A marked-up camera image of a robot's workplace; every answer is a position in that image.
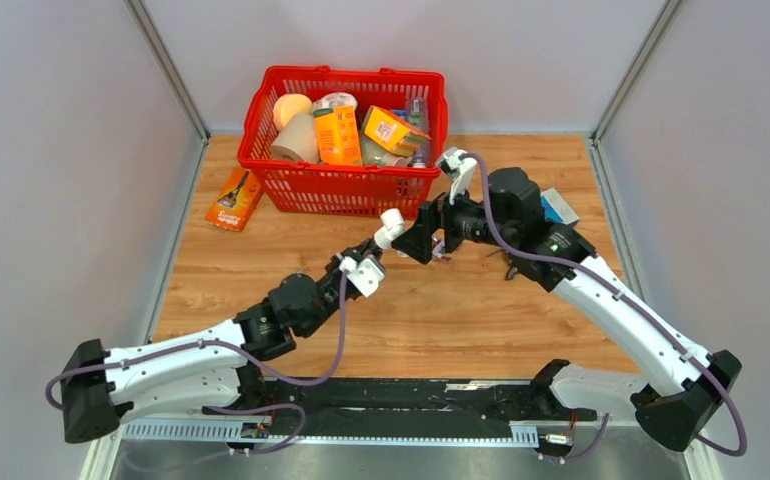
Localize white slotted cable duct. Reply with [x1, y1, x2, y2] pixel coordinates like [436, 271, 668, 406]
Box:
[123, 420, 540, 448]

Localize beige paper roll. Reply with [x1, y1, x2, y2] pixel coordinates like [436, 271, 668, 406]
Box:
[270, 113, 320, 164]

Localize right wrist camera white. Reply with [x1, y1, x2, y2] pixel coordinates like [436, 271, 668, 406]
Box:
[436, 147, 478, 205]

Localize clear plastic bottle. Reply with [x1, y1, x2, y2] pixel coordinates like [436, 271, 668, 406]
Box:
[405, 97, 430, 168]

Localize orange round sponge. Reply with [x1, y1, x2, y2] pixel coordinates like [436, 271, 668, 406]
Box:
[272, 93, 313, 131]

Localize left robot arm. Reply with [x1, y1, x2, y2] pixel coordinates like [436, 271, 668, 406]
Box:
[45, 236, 391, 444]

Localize orange yellow tilted box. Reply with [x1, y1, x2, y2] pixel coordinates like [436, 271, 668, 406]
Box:
[362, 106, 431, 157]

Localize orange tall box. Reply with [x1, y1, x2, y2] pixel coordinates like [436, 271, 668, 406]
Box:
[313, 106, 363, 167]

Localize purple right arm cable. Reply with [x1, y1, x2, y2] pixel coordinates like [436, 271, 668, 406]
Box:
[461, 151, 749, 463]

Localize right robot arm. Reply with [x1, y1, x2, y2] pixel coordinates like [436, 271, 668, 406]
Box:
[391, 167, 748, 456]

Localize blue white razor box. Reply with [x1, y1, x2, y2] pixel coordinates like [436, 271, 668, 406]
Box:
[541, 188, 580, 227]

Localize white plastic pipe fitting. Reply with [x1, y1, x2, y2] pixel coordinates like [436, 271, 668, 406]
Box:
[373, 208, 407, 250]

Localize orange razor box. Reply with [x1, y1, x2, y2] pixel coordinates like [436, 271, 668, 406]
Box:
[205, 167, 263, 232]

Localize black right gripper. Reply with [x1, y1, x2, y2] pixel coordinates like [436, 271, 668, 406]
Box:
[392, 175, 516, 264]

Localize red plastic shopping basket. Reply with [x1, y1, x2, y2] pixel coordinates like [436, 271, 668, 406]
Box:
[237, 66, 449, 219]

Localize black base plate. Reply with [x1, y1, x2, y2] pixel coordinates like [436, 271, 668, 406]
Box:
[235, 377, 598, 439]

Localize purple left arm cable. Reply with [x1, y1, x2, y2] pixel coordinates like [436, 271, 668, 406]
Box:
[44, 268, 350, 473]

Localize white tape roll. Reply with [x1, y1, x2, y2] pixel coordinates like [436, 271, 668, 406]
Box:
[312, 92, 358, 112]

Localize steel grey faucet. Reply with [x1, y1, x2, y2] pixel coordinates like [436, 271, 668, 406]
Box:
[486, 249, 521, 281]

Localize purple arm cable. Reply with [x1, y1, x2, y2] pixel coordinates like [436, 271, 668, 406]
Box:
[461, 151, 749, 463]
[44, 268, 350, 473]

